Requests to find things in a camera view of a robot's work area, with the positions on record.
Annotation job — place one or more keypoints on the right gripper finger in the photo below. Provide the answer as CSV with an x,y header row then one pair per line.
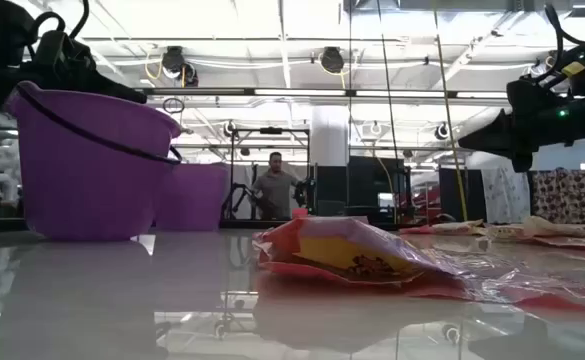
x,y
523,161
497,137

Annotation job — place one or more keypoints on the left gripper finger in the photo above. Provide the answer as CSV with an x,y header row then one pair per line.
x,y
117,91

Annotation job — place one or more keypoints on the yellow candy pack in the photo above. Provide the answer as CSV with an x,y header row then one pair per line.
x,y
507,232
337,252

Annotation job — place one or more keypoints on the clear pink candy pack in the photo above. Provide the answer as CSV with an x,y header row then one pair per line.
x,y
464,227

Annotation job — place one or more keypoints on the red candy pack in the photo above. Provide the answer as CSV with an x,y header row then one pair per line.
x,y
419,230

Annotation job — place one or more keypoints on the black background robot arm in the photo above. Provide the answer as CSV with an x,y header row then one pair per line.
x,y
237,197
304,192

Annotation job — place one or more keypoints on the purple halloween bucket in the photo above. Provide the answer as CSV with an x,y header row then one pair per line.
x,y
192,200
87,175

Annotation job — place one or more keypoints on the white floral cloth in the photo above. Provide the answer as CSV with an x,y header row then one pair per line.
x,y
504,195

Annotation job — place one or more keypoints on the brown circle patterned cloth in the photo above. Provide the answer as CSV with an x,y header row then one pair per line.
x,y
567,197

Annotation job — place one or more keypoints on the black curtain panel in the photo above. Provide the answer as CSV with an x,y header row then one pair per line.
x,y
452,195

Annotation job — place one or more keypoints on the white humanoid robot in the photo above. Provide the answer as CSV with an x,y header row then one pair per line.
x,y
4,170

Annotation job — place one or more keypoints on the red metal rack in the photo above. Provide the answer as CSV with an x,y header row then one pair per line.
x,y
427,200

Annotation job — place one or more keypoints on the white curtain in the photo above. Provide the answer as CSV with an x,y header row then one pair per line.
x,y
242,175

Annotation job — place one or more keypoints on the white pillar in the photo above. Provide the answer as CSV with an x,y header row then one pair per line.
x,y
329,135

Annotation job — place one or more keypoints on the long ceiling light bar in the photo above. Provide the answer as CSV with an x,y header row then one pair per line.
x,y
297,92

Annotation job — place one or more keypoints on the person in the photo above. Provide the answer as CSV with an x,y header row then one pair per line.
x,y
274,190

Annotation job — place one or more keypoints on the pink bucket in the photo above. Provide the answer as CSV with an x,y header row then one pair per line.
x,y
299,212

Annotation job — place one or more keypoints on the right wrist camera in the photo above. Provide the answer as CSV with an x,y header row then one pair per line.
x,y
529,100

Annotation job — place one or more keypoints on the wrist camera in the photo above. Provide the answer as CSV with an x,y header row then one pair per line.
x,y
64,55
529,100

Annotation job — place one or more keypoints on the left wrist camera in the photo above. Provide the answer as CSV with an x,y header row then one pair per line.
x,y
64,55

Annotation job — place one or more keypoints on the black metal frame rig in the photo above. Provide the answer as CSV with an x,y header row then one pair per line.
x,y
271,130

